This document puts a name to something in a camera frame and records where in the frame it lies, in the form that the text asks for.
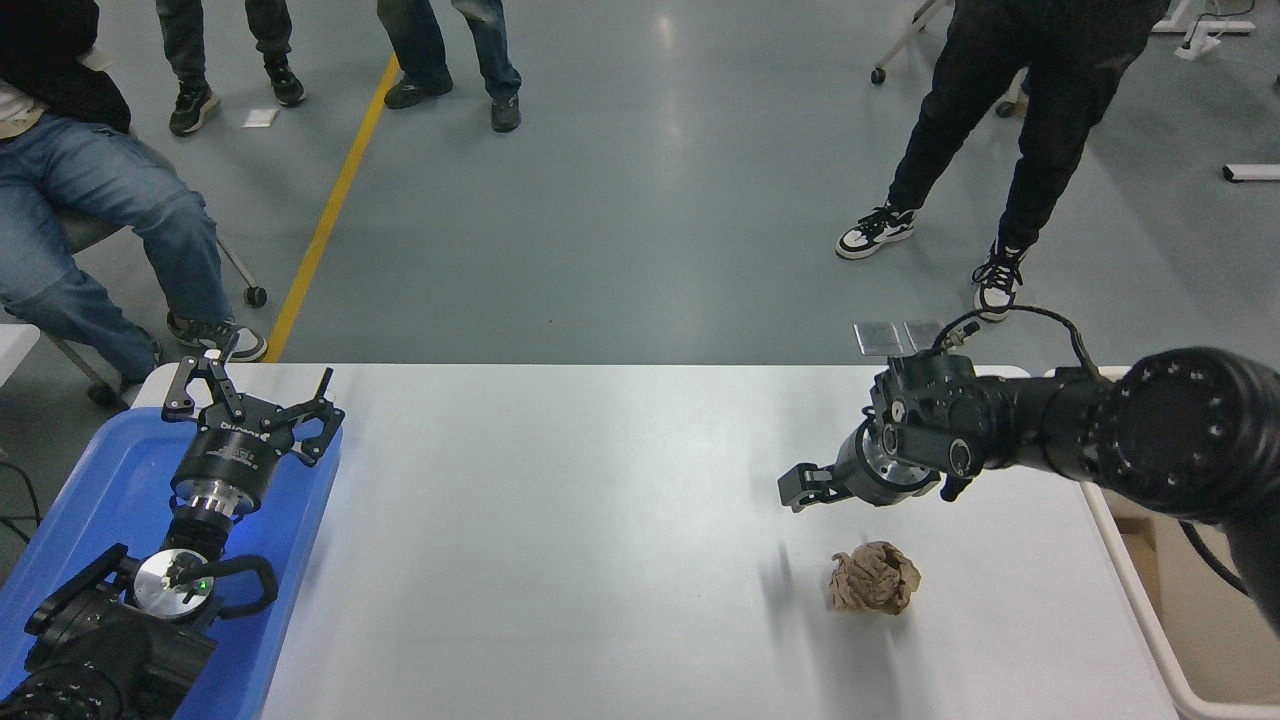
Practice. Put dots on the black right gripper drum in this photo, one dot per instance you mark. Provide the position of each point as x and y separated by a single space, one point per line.
855 470

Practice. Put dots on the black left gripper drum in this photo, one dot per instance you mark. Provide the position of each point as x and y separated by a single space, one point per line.
232 455

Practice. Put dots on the tan paper ball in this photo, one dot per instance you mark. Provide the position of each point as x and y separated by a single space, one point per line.
875 578

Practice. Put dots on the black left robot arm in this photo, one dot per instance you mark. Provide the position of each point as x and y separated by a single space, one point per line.
100 660

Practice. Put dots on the blue plastic tray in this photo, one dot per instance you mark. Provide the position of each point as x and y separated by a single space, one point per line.
290 530

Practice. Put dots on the grey wheeled chair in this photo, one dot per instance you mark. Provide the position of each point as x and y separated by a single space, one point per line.
240 265

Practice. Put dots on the silver metal floor plate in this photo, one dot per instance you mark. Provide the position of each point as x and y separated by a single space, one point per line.
925 333
878 338

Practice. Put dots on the white side table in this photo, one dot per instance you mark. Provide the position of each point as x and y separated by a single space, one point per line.
14 350

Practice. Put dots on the seated person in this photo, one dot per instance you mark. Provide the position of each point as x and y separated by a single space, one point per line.
90 200

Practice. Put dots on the small white paper slip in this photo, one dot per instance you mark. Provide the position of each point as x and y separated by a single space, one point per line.
260 118

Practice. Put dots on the standing person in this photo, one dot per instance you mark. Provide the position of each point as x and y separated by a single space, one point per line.
190 60
430 50
1030 110

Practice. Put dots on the large pale bin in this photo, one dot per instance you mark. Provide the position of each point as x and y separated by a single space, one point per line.
1225 640

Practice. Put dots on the white wheeled stand leg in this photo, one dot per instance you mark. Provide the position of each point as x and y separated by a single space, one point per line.
905 40

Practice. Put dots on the white floor bar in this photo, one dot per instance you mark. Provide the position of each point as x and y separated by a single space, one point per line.
1252 173

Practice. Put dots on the white power strip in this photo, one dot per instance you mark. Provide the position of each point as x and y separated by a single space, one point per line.
1205 38

